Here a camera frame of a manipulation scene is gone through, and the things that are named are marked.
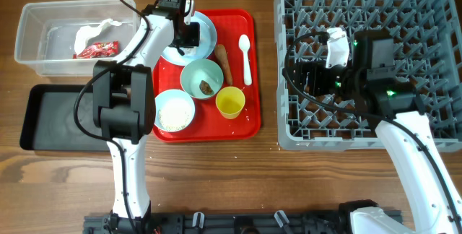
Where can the light blue round plate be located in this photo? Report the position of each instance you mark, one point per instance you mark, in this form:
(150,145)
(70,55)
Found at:
(207,42)

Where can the orange carrot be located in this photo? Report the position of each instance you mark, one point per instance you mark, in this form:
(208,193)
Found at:
(221,55)

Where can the brown food scrap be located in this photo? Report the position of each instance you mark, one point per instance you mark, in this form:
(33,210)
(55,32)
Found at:
(205,88)

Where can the light blue small bowl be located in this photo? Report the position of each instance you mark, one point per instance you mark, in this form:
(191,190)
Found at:
(173,94)

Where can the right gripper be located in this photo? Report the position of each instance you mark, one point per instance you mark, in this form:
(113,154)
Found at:
(316,69)

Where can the green ceramic bowl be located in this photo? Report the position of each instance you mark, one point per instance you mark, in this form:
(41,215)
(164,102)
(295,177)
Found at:
(201,69)

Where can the white tissue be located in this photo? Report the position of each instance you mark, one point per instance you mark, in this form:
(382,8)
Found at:
(85,33)

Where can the red serving tray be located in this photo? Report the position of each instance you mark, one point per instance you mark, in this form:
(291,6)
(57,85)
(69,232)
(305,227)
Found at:
(208,123)

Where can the yellow plastic cup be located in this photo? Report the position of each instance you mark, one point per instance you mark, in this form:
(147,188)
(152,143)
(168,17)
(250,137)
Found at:
(230,101)

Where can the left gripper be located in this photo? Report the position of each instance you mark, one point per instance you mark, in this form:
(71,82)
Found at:
(193,31)

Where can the grey dishwasher rack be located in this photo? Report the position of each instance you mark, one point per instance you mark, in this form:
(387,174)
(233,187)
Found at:
(427,50)

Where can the clear plastic waste bin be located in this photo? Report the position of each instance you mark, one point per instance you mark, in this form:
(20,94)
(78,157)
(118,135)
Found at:
(47,32)

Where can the black food waste tray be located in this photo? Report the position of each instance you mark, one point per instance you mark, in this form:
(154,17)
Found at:
(49,121)

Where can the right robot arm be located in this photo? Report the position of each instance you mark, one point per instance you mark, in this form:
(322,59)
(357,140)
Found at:
(366,74)

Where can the white plastic spoon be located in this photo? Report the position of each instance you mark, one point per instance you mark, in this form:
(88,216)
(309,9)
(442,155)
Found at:
(244,46)

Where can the white rice pile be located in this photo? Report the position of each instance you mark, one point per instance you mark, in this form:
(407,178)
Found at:
(175,115)

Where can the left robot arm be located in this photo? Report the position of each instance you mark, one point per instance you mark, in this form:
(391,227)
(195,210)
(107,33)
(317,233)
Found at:
(124,108)

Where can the red snack wrapper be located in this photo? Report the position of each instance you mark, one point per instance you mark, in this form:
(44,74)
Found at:
(99,50)

